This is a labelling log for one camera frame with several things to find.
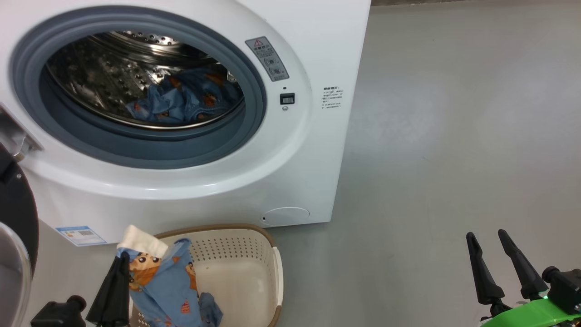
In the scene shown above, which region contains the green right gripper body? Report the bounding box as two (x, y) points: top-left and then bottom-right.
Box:
(480, 297), (581, 327)

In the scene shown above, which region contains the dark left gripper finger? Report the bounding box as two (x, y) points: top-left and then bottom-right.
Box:
(86, 256), (123, 326)
(114, 253), (132, 326)

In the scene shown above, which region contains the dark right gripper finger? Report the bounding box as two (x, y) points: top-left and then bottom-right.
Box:
(497, 228), (549, 301)
(466, 232), (505, 306)

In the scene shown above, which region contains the blue cartoon print garment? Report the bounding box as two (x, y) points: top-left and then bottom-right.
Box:
(126, 68), (244, 126)
(119, 238), (223, 327)

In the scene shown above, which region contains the cream white cloth garment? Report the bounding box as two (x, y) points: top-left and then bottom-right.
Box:
(117, 225), (170, 260)

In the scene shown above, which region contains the black glass washing machine door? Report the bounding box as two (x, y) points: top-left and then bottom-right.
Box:
(0, 141), (40, 327)

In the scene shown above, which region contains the cream perforated laundry basket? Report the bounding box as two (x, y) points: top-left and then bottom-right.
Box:
(129, 224), (285, 327)

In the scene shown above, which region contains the grey rubber door gasket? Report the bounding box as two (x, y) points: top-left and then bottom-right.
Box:
(10, 6), (268, 170)

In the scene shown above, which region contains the metal door hinge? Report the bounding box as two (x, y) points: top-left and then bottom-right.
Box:
(0, 108), (44, 160)

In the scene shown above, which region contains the white front-load washing machine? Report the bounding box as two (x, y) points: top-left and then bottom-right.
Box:
(0, 0), (372, 246)

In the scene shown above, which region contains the blue energy label sticker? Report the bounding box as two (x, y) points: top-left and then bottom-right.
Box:
(55, 226), (108, 247)

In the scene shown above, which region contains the round white filter cover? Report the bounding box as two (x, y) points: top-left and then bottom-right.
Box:
(262, 207), (311, 227)

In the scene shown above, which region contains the perforated steel washer drum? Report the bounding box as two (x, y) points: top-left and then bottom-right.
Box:
(45, 30), (246, 130)

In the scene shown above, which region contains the small black text label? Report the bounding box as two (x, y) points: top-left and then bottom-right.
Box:
(322, 86), (345, 110)

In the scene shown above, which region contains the grey warning sticker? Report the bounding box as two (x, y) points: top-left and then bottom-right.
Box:
(245, 36), (290, 83)

